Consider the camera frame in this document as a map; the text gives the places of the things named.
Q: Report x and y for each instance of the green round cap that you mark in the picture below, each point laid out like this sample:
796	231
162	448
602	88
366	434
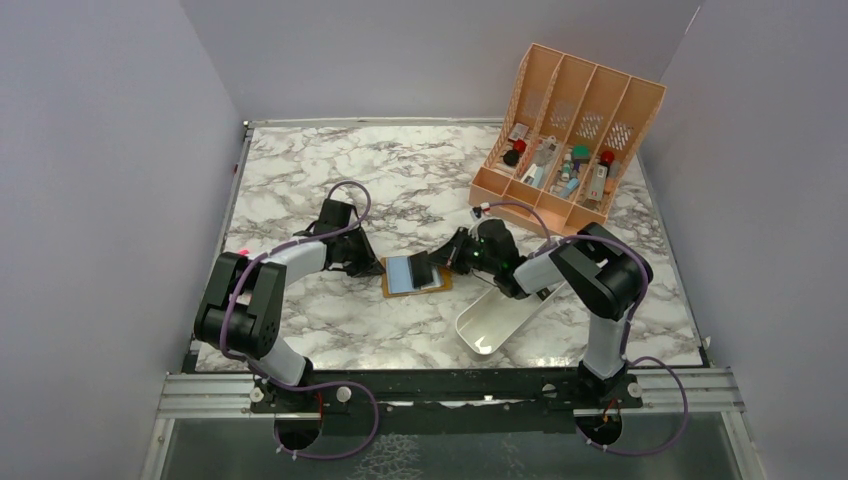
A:
581	153

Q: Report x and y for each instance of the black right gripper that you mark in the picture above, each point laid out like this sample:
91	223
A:
449	252

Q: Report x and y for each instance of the white plastic tray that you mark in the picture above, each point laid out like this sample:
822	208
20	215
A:
491	320

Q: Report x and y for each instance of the yellow leather card holder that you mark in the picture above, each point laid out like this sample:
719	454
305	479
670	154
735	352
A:
397	280

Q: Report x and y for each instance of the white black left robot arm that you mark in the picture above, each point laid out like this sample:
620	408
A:
241	309

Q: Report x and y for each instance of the black credit card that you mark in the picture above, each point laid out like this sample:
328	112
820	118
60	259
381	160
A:
421	270

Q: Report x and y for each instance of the black round cap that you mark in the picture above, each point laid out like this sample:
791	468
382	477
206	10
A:
511	158

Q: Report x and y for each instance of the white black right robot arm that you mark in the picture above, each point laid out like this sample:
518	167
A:
609	278

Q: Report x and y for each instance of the white red tube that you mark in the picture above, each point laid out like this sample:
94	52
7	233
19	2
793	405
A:
597	182

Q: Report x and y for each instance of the peach desk organizer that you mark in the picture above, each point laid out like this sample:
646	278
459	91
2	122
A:
559	101

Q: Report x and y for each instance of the black mounting rail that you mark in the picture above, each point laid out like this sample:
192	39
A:
441	401

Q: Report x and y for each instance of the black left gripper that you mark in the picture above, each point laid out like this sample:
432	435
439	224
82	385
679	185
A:
369	264

